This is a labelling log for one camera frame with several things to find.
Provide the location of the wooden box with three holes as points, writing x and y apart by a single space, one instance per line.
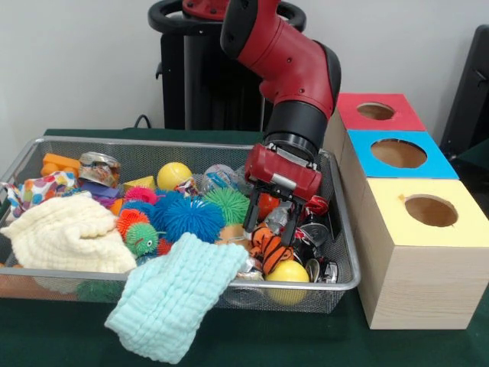
412 267

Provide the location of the mint green cloth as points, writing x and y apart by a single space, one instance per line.
176 298

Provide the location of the orange striped tiger plush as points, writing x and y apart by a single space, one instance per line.
269 248

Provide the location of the dark green table cloth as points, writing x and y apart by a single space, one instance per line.
306 336

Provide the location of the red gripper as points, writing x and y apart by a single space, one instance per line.
281 172

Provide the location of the cream knitted cloth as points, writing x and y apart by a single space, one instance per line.
65 233

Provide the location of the green spiky ball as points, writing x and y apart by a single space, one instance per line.
228 205

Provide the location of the clear mesh bin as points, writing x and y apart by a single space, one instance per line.
344 294

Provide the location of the yellow ball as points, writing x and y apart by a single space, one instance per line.
174 176
289 275

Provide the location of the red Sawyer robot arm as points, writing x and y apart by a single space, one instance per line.
298 69

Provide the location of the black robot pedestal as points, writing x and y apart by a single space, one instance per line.
199 84

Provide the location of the colourful patterned cloth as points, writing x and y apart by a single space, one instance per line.
42 187

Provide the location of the blue spiky ball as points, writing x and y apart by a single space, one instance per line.
158 208
189 218

